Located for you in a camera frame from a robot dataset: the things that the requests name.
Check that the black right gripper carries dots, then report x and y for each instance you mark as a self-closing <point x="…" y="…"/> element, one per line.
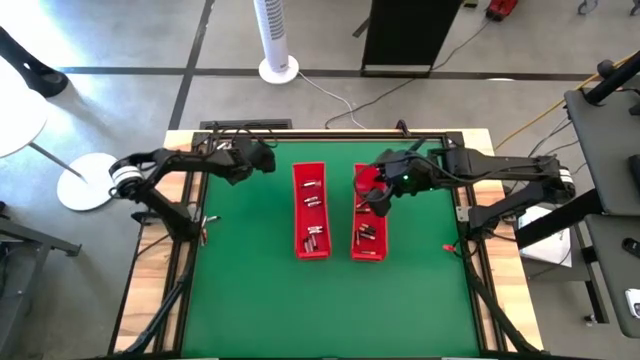
<point x="385" y="200"/>

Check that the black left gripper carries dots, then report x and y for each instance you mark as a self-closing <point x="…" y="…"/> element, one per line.
<point x="237" y="167"/>

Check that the red plastic bin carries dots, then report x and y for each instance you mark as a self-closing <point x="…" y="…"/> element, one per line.
<point x="380" y="235"/>
<point x="300" y="220"/>

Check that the black background robot arm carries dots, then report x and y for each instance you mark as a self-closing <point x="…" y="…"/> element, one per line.
<point x="612" y="80"/>
<point x="565" y="222"/>

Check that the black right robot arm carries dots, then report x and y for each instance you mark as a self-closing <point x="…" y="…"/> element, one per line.
<point x="500" y="165"/>

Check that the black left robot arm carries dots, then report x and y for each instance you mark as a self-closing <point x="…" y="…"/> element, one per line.
<point x="190" y="159"/>

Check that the black ribbed bar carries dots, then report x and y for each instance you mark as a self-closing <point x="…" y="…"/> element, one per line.
<point x="285" y="124"/>

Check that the small red clip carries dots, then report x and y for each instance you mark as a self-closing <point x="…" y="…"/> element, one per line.
<point x="448" y="247"/>

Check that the green table mat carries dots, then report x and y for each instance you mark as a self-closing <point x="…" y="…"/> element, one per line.
<point x="330" y="300"/>

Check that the white tower fan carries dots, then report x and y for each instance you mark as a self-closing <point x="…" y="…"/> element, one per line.
<point x="272" y="30"/>

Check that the black standing panel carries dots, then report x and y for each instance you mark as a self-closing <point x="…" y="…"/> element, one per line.
<point x="405" y="30"/>

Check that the white flat box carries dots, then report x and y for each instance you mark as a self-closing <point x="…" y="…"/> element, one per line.
<point x="550" y="247"/>

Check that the grey work table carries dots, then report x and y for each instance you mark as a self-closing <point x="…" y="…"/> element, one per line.
<point x="615" y="280"/>
<point x="600" y="150"/>

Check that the red floor tool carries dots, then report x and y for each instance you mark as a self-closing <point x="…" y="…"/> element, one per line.
<point x="501" y="9"/>

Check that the black curved stand leg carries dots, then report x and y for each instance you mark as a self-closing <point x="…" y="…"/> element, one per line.
<point x="30" y="70"/>

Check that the black desk device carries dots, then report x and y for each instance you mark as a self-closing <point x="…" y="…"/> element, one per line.
<point x="635" y="170"/>

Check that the black remote control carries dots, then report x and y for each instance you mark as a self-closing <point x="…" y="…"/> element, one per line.
<point x="632" y="247"/>

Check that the white smartphone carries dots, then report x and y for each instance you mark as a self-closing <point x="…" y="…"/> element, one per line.
<point x="634" y="302"/>

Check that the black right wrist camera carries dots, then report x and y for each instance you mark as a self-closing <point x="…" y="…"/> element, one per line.
<point x="412" y="180"/>

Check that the black frame clamp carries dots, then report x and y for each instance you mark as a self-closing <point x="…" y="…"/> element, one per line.
<point x="215" y="129"/>
<point x="402" y="129"/>

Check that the black table frame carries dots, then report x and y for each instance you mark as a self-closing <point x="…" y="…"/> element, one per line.
<point x="325" y="134"/>

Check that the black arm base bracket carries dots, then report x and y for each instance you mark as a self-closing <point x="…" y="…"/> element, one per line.
<point x="145" y="217"/>

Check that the grey metal desk frame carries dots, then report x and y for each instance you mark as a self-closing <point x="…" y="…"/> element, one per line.
<point x="30" y="240"/>

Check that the white round pedestal table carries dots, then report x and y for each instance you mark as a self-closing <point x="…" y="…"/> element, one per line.
<point x="20" y="115"/>

